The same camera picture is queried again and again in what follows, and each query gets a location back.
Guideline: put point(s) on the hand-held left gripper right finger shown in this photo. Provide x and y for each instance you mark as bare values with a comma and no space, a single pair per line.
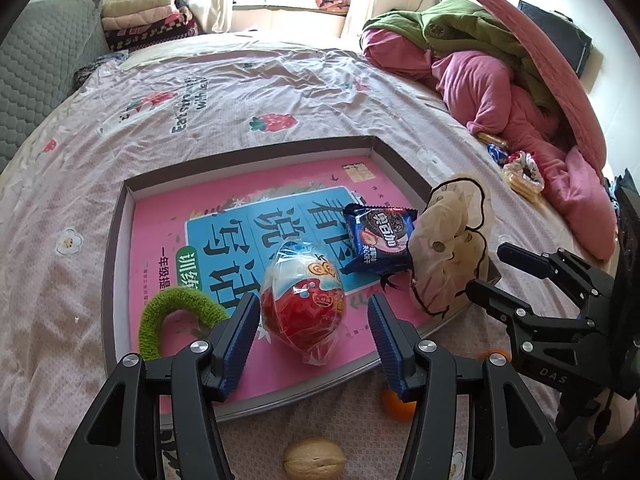
387,350

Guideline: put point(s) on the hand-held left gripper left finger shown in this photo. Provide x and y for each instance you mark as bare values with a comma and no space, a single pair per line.
240,340

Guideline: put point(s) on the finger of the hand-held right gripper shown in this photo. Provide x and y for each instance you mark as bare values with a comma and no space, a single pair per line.
520,317
550,267

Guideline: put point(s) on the toy egg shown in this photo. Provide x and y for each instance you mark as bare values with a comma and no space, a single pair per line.
302,305

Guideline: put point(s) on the beige scrunchie with black trim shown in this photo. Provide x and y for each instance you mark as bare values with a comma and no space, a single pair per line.
450,240

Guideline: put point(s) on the blue snack packet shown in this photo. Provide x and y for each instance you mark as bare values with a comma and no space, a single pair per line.
380,235

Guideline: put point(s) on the grey cardboard tray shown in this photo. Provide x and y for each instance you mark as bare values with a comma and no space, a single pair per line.
114,285

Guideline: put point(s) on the tangerine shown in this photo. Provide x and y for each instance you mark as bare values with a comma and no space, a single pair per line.
397,407
495,355

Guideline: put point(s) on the large cookie packet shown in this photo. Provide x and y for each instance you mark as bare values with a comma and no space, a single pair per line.
522,187

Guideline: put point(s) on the yellow wafer snack packets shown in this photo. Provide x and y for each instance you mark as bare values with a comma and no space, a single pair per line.
522,162

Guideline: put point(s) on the blue candy wrapper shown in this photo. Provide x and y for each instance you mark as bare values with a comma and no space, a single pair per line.
498,154

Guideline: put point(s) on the walnut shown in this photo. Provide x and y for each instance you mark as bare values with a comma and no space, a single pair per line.
314,460

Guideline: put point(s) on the pink and blue book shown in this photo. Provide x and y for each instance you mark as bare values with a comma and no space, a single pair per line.
165,230

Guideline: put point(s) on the small cookie packet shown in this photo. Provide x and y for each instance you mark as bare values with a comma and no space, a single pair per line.
490,138

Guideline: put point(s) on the pink fleece garment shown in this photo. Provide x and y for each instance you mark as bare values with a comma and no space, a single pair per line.
475,90

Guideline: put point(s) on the black bag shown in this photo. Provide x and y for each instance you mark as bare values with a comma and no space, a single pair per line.
565,35

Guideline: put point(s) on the printed pink bed sheet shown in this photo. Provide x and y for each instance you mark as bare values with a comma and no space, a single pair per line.
225,90

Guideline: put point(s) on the green jacket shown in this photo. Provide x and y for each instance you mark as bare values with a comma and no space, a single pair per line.
450,25

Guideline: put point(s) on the dark patterned cloth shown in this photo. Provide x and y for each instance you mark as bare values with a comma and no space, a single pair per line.
100,67

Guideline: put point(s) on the folded blankets stack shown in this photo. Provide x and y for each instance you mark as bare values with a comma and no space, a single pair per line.
150,32

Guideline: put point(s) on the grey quilted pillow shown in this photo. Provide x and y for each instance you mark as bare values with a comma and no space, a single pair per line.
40,75

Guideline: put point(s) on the orange patterned cloth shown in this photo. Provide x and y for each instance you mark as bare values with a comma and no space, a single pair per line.
332,1

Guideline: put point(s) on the cream folded blanket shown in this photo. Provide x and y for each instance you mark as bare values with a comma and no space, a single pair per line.
135,10

